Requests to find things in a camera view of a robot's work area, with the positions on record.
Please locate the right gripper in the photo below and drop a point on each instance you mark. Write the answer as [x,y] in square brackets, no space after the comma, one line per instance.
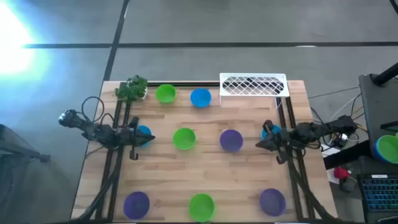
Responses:
[281,140]

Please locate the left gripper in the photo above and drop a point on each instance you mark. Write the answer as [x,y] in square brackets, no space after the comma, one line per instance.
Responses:
[133,152]

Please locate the blue plastic mini bowl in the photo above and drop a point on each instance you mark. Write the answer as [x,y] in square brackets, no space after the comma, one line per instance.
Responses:
[276,129]
[201,97]
[145,127]

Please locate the purple plastic mini bowl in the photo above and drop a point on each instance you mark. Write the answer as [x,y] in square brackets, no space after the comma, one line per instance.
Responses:
[136,205]
[231,140]
[272,202]

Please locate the green plastic mini bowl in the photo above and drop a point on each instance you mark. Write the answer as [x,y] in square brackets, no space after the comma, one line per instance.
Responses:
[184,138]
[165,93]
[201,207]

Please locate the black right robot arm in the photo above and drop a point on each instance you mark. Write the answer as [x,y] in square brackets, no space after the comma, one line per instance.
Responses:
[306,130]

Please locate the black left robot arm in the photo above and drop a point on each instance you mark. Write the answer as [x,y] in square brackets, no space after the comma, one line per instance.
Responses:
[102,132]

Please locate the green artificial plant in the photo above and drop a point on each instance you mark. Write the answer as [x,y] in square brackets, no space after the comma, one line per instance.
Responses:
[132,88]

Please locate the white paper sheet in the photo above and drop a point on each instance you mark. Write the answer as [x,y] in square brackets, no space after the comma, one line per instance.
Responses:
[330,178]
[329,151]

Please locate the black beam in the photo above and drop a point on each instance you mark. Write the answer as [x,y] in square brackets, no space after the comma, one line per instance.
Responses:
[345,154]

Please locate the small red object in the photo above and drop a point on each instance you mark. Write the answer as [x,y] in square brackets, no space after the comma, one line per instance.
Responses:
[340,172]

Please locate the small black device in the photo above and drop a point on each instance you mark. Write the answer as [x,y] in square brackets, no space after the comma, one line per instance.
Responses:
[347,185]

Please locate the blue plastic spare bowl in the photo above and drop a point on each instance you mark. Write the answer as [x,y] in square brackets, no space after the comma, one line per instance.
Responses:
[374,151]

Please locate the dark grey chair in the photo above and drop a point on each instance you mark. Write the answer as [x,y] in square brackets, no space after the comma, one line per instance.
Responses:
[31,154]

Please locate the dark grey side desk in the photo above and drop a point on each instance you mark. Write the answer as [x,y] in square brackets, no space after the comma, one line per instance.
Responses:
[379,102]

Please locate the backlit black keyboard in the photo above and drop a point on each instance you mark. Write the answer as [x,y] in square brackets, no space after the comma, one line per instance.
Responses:
[379,193]

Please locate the green plastic spare bowl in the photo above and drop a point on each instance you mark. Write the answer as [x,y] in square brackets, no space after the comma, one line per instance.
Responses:
[390,147]

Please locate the black pole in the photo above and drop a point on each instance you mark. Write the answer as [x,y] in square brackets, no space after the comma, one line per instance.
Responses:
[387,74]

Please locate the black aluminium frame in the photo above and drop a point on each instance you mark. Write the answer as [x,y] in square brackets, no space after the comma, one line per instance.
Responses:
[186,84]

